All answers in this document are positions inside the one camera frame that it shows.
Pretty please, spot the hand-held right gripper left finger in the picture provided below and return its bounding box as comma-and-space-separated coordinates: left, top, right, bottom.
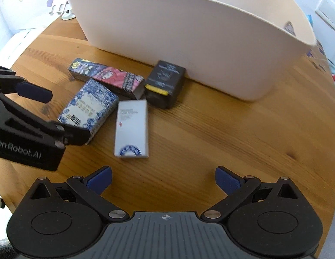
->
28, 166, 129, 223

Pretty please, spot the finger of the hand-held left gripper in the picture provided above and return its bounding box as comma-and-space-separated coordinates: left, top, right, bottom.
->
0, 92, 92, 149
0, 65, 53, 103

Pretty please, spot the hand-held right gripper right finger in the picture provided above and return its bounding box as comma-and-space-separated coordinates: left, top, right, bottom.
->
201, 166, 303, 223

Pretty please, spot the blue white patterned box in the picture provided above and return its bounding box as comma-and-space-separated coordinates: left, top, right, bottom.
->
57, 78, 119, 145

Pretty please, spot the white box with blue emblem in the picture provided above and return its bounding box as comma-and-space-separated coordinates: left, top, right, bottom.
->
114, 99, 149, 159

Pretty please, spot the white plastic storage bin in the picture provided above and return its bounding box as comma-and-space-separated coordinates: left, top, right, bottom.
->
63, 0, 317, 102

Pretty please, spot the long pink patterned box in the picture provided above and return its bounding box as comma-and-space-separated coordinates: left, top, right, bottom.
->
68, 58, 145, 100

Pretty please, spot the black box with yellow label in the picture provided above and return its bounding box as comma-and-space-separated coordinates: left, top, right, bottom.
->
144, 60, 187, 110

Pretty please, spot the printed packet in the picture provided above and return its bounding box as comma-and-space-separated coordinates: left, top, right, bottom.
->
284, 22, 297, 36

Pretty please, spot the white wall switch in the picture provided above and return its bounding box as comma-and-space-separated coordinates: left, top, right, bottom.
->
314, 0, 335, 27

